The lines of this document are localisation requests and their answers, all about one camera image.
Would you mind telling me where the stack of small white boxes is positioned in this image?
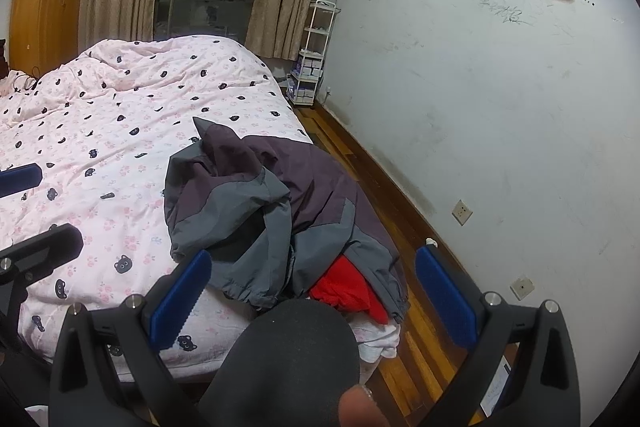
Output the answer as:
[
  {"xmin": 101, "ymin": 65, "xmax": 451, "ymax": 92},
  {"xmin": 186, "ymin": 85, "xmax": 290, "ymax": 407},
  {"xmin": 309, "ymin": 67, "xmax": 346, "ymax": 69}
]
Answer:
[{"xmin": 290, "ymin": 49, "xmax": 323, "ymax": 102}]

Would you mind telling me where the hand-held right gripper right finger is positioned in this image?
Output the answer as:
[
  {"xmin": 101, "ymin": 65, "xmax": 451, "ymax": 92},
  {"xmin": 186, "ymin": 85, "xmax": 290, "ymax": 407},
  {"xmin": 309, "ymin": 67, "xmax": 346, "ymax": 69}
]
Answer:
[{"xmin": 415, "ymin": 239, "xmax": 582, "ymax": 427}]

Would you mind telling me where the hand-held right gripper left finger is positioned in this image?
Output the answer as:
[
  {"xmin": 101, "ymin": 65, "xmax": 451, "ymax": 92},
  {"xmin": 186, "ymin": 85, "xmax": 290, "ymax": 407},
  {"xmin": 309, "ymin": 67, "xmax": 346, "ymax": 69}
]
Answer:
[{"xmin": 48, "ymin": 249, "xmax": 213, "ymax": 427}]

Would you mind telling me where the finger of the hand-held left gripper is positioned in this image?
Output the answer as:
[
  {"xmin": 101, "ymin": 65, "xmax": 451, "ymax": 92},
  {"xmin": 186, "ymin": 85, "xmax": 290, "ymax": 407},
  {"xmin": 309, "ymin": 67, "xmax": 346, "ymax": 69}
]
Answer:
[
  {"xmin": 0, "ymin": 223, "xmax": 84, "ymax": 353},
  {"xmin": 0, "ymin": 163, "xmax": 42, "ymax": 198}
]

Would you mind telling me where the white shelf rack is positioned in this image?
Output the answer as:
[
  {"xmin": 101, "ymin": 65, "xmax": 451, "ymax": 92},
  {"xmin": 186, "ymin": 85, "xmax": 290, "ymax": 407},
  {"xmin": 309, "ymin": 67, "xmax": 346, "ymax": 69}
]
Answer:
[{"xmin": 286, "ymin": 0, "xmax": 342, "ymax": 108}]

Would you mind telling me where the wooden wardrobe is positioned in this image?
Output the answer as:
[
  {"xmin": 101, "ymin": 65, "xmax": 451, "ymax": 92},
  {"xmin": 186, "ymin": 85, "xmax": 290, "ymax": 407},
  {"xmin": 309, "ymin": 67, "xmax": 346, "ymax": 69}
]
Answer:
[{"xmin": 9, "ymin": 0, "xmax": 103, "ymax": 80}]

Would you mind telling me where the purple and grey hooded jacket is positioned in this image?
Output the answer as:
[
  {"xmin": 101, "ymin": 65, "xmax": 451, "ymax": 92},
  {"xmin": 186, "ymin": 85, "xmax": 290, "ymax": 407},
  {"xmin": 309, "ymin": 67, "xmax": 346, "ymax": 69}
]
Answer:
[{"xmin": 164, "ymin": 117, "xmax": 411, "ymax": 324}]

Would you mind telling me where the pink cat-print duvet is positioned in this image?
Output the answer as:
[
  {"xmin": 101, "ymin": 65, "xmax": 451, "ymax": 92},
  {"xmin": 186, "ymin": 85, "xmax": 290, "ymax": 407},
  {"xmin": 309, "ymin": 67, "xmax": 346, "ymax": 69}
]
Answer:
[{"xmin": 0, "ymin": 34, "xmax": 401, "ymax": 378}]

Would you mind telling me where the red and white jersey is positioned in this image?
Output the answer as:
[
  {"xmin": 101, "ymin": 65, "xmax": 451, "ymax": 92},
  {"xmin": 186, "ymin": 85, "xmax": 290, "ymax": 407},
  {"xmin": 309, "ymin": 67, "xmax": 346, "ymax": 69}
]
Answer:
[{"xmin": 307, "ymin": 254, "xmax": 402, "ymax": 364}]

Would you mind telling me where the person's black-clad knee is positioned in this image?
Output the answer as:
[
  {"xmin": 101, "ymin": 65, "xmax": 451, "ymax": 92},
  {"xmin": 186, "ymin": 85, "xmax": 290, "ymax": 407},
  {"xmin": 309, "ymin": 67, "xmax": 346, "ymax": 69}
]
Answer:
[{"xmin": 197, "ymin": 298, "xmax": 361, "ymax": 427}]

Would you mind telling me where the white paper bag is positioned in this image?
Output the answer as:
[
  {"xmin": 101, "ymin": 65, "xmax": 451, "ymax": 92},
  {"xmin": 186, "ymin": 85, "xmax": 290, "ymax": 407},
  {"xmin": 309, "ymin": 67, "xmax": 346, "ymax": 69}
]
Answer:
[{"xmin": 481, "ymin": 347, "xmax": 512, "ymax": 414}]

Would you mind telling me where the person's right hand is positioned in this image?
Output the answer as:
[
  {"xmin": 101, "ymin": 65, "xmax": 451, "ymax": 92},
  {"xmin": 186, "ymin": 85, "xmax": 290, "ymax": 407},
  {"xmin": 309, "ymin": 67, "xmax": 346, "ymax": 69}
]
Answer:
[{"xmin": 339, "ymin": 384, "xmax": 393, "ymax": 427}]

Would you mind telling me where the black cable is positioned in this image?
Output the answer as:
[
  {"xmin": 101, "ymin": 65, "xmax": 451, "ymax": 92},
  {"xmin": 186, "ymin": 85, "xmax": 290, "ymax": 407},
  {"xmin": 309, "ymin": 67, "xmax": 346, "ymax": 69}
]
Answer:
[{"xmin": 12, "ymin": 67, "xmax": 41, "ymax": 95}]

